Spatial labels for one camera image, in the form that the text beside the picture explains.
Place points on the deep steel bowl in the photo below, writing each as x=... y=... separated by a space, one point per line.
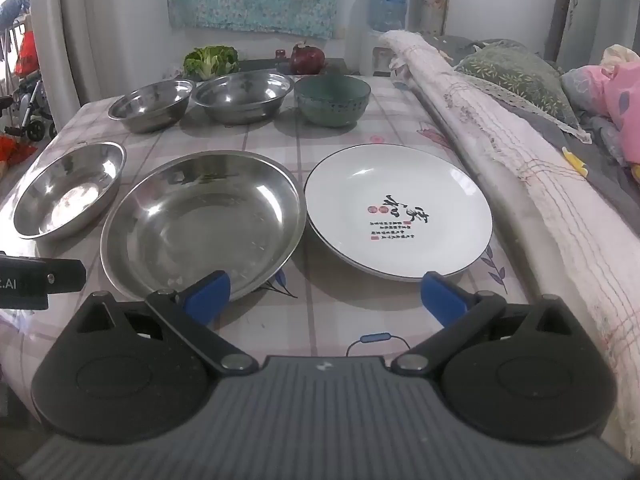
x=242 y=97

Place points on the plaid printed tablecloth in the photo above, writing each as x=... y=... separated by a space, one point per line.
x=320 y=310

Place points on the baby stroller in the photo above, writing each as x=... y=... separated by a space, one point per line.
x=30 y=110

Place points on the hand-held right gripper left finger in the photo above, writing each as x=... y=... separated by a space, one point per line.
x=207 y=294

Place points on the green leaf print pillow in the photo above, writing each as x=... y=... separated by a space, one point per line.
x=520 y=80

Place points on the white ceramic plate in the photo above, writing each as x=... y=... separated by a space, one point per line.
x=395 y=185

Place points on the dark red round vegetable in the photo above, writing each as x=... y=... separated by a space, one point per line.
x=306 y=59

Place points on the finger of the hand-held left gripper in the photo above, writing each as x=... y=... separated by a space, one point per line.
x=60 y=275

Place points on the green ceramic bowl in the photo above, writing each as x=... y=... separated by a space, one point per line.
x=332 y=105

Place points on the grey bed sheet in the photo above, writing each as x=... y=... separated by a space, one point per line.
x=600 y=160

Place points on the green leafy cabbage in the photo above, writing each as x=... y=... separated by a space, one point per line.
x=210 y=60

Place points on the wide shallow steel bowl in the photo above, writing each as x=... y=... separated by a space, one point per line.
x=65 y=195

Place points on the white curtain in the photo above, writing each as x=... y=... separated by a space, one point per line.
x=75 y=35

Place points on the small steel bowl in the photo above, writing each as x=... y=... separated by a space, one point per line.
x=150 y=107

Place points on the large steel bowl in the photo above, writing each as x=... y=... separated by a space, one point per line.
x=200 y=225

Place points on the red hanging cloth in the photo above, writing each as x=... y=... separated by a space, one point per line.
x=26 y=55

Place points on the rolled white quilt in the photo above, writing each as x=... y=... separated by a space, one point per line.
x=525 y=150

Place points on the pink printed blanket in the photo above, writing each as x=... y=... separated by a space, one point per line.
x=622 y=90

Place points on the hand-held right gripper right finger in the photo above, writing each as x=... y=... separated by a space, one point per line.
x=442 y=299

